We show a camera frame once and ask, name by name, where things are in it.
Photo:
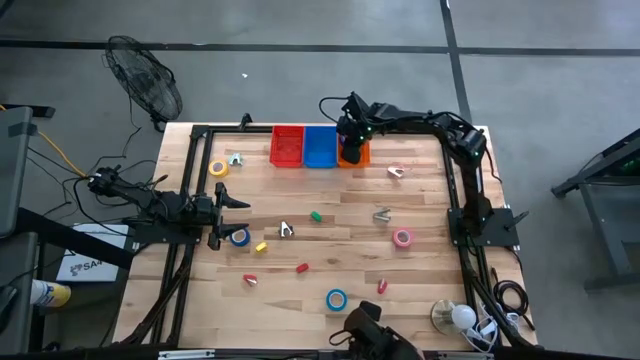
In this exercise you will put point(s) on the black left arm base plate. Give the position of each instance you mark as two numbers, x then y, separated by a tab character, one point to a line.
160	234

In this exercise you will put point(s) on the blue plastic basket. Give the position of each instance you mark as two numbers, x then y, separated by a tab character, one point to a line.
320	146

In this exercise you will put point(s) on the white printed box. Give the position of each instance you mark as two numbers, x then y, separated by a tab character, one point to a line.
95	250

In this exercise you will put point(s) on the silver rail bracket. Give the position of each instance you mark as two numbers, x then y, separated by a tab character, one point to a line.
185	354
462	356

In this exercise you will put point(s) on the black diagonal beam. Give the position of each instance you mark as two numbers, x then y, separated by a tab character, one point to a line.
75	237

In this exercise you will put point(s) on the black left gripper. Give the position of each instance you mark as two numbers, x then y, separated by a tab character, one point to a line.
205	210

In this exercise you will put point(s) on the small red stapler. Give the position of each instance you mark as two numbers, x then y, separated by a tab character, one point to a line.
382	286
302	268
248	277

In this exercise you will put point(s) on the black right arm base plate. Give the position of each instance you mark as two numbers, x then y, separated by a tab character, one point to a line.
500	227

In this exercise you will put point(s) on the light blue tape roll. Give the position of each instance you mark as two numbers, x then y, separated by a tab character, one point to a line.
329	300

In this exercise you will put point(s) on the red plastic basket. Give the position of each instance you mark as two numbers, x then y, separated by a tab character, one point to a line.
287	146

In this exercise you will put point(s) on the black white staple remover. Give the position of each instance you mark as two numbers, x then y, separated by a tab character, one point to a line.
286	230

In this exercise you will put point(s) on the orange plastic basket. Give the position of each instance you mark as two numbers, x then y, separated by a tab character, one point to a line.
365	159

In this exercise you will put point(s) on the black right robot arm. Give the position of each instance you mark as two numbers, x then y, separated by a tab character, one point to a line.
425	122

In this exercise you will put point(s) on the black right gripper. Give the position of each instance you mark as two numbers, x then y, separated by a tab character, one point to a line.
355	131

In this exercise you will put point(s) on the black floor fan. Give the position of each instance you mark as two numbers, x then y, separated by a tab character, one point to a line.
145	80

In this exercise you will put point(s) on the pink tape roll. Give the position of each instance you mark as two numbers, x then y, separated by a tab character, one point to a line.
396	238

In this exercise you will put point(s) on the small green stapler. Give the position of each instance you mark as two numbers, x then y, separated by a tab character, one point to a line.
316	216

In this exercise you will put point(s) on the small yellow stapler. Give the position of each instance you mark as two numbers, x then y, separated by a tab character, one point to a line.
261	247

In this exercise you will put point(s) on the grey staple remover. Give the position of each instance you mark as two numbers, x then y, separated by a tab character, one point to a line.
382	216

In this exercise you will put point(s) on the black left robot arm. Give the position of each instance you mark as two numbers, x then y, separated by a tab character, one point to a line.
150	200

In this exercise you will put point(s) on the black aluminium table frame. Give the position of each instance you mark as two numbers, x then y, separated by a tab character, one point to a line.
240	130

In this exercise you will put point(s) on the yellow white spray can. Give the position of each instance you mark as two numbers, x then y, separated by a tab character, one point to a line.
50	293

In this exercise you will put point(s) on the grey metal table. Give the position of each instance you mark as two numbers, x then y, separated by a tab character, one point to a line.
610	200

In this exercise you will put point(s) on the dark blue tape roll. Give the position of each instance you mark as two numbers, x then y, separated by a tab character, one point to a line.
240	244

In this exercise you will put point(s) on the yellow tape roll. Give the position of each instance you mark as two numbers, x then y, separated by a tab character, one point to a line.
212	168

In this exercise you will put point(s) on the table lamp with white bulb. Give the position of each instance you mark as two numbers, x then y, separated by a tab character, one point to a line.
462	316

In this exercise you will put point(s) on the grey plastic cart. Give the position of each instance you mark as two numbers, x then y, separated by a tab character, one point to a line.
15	175

